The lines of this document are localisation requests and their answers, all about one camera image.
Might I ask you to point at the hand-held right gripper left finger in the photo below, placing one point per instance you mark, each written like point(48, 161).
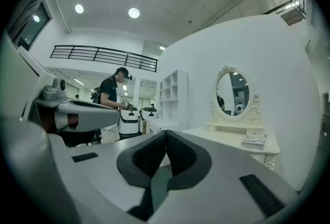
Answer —
point(103, 174)

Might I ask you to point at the round ceiling light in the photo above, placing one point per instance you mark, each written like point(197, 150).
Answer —
point(79, 8)
point(134, 13)

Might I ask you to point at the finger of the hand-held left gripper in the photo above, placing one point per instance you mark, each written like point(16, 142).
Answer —
point(98, 118)

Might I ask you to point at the white cubby shelf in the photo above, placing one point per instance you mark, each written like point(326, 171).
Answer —
point(171, 88)

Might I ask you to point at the white desk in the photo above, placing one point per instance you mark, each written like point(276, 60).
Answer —
point(221, 137)

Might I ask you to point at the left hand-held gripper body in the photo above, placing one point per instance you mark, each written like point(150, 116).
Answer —
point(23, 83)

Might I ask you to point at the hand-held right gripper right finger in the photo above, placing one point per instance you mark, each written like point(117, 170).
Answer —
point(221, 166)

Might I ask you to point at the oval mirror ornate white frame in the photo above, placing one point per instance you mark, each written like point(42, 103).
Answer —
point(232, 94)

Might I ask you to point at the white pod black trim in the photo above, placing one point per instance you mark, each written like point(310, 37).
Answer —
point(129, 122)
point(149, 118)

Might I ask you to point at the dark window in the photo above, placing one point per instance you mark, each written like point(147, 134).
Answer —
point(34, 26)

